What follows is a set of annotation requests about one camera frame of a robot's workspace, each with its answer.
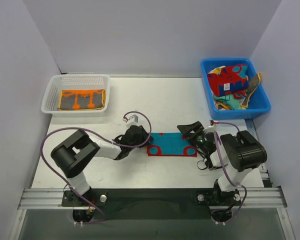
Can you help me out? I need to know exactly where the purple cable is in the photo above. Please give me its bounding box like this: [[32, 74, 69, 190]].
[[209, 119, 248, 223], [40, 111, 153, 225]]

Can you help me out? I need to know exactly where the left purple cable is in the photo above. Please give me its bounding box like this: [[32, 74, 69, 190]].
[[40, 111, 153, 225]]

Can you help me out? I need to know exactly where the orange towel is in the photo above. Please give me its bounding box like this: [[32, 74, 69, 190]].
[[58, 88, 106, 111]]

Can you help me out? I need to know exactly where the red blue towel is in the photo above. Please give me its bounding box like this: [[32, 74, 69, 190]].
[[207, 64, 249, 97], [146, 132, 198, 157]]

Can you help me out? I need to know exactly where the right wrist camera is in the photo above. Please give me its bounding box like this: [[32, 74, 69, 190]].
[[203, 125, 216, 151]]

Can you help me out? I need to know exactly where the black base mat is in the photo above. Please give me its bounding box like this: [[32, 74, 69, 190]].
[[61, 188, 241, 222]]

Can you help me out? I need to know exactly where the grey orange-edged towel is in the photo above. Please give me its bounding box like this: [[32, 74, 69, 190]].
[[240, 72, 262, 109]]

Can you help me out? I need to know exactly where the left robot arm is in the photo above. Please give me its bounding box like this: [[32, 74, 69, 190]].
[[50, 125, 153, 196]]

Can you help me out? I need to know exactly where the aluminium front rail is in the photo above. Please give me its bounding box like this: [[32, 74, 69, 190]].
[[10, 187, 295, 240]]

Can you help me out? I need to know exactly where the teal patterned towel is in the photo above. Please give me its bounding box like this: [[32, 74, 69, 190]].
[[213, 94, 247, 111]]

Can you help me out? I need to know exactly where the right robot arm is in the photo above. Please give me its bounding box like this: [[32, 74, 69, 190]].
[[177, 120, 268, 198]]

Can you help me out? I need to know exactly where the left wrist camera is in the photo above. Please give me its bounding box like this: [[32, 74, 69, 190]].
[[123, 114, 139, 128]]

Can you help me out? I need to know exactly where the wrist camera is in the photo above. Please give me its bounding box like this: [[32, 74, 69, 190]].
[[123, 114, 139, 128], [203, 125, 216, 151]]

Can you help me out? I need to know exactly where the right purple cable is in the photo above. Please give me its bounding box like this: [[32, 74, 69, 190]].
[[209, 119, 248, 223]]

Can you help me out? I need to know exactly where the blue plastic bin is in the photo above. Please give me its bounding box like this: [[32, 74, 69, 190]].
[[200, 57, 271, 120]]

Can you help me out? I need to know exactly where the white perforated plastic basket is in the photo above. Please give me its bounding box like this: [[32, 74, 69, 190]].
[[41, 73, 111, 117]]

